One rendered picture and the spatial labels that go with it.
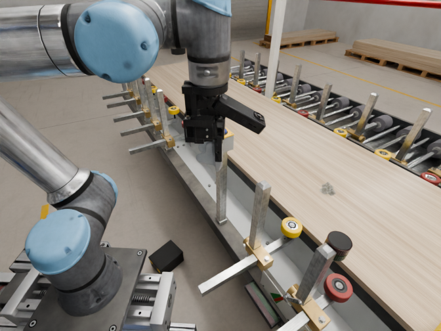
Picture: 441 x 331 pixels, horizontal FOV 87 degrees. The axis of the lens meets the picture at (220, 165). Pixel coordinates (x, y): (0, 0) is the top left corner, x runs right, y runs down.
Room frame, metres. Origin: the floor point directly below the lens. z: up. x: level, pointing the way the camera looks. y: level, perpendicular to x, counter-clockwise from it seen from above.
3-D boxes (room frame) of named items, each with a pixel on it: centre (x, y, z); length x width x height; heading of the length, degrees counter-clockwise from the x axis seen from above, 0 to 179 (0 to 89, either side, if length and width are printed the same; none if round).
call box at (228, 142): (0.76, 0.00, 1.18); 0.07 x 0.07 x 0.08; 31
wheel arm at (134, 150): (1.34, 0.40, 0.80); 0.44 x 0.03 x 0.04; 121
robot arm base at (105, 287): (0.29, 0.34, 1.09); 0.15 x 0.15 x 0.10
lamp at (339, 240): (0.35, -0.30, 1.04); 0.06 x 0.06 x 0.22; 31
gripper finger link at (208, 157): (0.43, 0.03, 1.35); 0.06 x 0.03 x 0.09; 87
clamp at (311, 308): (0.31, -0.28, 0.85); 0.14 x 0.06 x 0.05; 31
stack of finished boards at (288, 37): (8.60, -2.62, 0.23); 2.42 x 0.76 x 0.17; 118
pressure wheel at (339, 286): (0.35, -0.38, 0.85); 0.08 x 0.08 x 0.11
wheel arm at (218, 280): (0.48, -0.11, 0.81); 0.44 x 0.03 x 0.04; 121
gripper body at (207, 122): (0.44, 0.03, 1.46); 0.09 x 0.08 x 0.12; 87
